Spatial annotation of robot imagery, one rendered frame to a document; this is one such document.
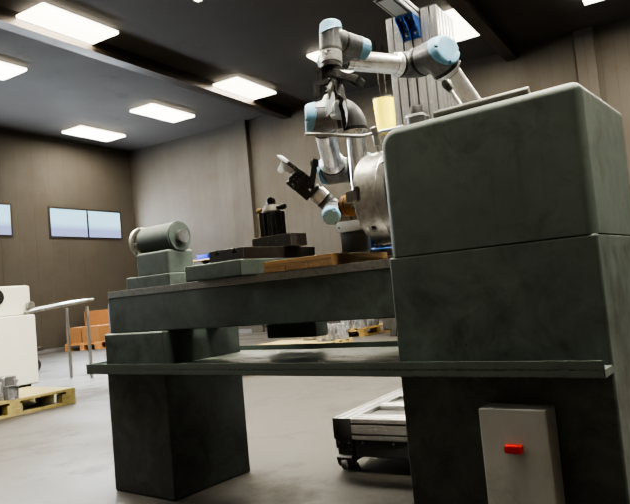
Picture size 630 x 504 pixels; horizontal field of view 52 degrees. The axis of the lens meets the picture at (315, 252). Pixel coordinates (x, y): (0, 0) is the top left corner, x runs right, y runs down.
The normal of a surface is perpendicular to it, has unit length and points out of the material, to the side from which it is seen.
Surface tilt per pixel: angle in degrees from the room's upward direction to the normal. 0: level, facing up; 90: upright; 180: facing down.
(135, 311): 90
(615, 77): 90
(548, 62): 90
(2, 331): 90
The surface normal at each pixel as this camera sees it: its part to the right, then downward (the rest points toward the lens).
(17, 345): 0.84, -0.11
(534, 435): -0.61, 0.01
